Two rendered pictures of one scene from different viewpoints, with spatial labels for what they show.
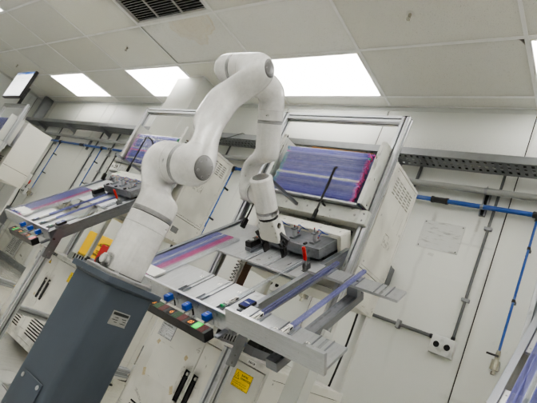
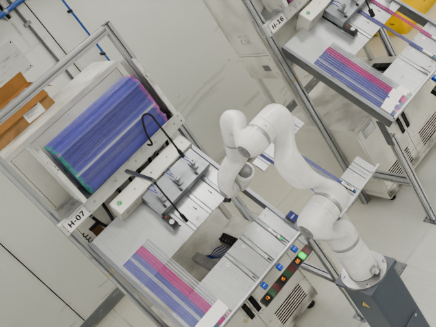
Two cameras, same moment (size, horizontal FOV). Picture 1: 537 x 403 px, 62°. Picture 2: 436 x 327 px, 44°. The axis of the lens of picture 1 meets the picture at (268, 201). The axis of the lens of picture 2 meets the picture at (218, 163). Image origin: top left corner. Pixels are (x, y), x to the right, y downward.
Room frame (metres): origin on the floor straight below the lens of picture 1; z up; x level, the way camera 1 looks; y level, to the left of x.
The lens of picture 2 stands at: (0.76, 1.81, 2.29)
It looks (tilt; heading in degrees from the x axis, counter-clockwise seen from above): 27 degrees down; 296
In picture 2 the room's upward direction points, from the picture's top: 36 degrees counter-clockwise
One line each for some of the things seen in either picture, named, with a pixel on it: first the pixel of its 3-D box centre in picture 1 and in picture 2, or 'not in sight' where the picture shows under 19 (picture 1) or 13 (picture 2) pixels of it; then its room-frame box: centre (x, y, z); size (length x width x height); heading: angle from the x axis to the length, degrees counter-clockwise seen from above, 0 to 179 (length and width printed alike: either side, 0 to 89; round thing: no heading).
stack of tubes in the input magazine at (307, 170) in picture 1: (323, 176); (108, 133); (2.09, -0.20, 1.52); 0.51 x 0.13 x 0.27; 47
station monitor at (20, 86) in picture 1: (22, 88); not in sight; (5.30, 3.32, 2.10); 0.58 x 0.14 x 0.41; 47
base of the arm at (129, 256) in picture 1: (135, 246); (354, 255); (1.27, 0.28, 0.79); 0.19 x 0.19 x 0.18
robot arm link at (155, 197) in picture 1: (163, 179); (326, 226); (1.29, 0.31, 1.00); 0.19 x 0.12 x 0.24; 50
